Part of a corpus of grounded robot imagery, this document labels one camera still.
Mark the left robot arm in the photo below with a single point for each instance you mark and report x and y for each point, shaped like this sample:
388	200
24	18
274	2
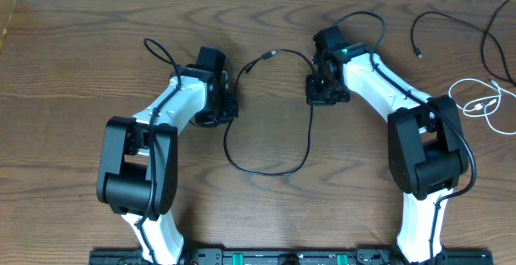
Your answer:
138	168

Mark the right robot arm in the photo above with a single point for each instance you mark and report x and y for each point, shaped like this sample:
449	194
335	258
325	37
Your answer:
426	157

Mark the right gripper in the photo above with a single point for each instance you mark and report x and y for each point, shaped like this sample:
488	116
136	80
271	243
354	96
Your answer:
313	95

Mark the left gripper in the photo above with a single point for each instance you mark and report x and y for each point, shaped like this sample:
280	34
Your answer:
233	112

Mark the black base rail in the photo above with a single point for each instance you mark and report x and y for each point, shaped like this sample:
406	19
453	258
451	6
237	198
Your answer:
365	255

